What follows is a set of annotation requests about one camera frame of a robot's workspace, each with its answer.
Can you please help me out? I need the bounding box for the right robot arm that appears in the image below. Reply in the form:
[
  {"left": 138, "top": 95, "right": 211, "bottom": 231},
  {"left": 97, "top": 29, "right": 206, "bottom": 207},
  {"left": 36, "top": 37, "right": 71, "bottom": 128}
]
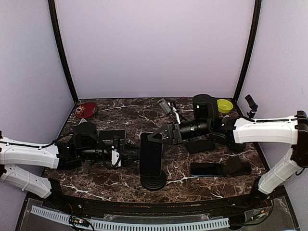
[{"left": 148, "top": 94, "right": 308, "bottom": 209}]

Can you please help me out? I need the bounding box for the blue edged black phone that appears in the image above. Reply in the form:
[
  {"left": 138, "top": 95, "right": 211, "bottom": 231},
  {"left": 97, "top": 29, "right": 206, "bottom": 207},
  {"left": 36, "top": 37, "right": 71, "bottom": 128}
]
[{"left": 190, "top": 163, "right": 223, "bottom": 177}]

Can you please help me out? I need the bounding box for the black gooseneck phone stand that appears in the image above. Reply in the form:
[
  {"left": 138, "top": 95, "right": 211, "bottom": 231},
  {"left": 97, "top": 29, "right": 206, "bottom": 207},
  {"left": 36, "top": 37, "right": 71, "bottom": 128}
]
[{"left": 140, "top": 171, "right": 167, "bottom": 192}]

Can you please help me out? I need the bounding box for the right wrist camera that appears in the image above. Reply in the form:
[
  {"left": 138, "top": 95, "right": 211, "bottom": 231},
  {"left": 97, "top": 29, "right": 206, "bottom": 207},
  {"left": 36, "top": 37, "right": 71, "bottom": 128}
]
[{"left": 157, "top": 98, "right": 180, "bottom": 123}]

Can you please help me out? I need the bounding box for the black front tripod phone stand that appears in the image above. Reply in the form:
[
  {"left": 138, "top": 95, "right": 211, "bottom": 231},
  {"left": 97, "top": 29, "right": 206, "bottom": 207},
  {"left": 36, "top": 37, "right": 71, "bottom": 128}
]
[{"left": 245, "top": 94, "right": 258, "bottom": 118}]

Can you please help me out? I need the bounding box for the dark phone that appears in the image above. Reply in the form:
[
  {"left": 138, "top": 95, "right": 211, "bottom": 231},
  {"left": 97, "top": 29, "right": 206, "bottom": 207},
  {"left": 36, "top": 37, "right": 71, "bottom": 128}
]
[{"left": 186, "top": 140, "right": 215, "bottom": 154}]

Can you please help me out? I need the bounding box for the lime green plastic bowl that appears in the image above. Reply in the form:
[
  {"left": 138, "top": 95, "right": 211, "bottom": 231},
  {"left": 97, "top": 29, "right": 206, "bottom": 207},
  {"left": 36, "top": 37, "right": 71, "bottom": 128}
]
[{"left": 217, "top": 99, "right": 233, "bottom": 114}]

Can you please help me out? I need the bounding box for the white cable duct strip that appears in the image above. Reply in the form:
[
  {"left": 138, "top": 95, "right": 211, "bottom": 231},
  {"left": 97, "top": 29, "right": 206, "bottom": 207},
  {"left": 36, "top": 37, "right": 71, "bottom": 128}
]
[{"left": 30, "top": 205, "right": 230, "bottom": 231}]

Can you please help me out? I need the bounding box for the purple phone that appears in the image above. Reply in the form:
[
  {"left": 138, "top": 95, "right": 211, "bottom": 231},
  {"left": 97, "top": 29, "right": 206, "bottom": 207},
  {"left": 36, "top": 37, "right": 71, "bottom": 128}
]
[
  {"left": 98, "top": 130, "right": 126, "bottom": 140},
  {"left": 140, "top": 132, "right": 163, "bottom": 178}
]

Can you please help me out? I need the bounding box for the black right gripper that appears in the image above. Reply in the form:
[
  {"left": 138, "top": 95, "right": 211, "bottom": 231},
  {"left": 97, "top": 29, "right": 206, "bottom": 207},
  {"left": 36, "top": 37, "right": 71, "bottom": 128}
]
[{"left": 148, "top": 118, "right": 211, "bottom": 145}]

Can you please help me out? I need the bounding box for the red patterned round plate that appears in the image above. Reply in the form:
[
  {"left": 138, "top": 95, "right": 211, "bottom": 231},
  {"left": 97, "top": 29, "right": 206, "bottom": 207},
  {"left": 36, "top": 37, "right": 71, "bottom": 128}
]
[{"left": 75, "top": 103, "right": 98, "bottom": 119}]

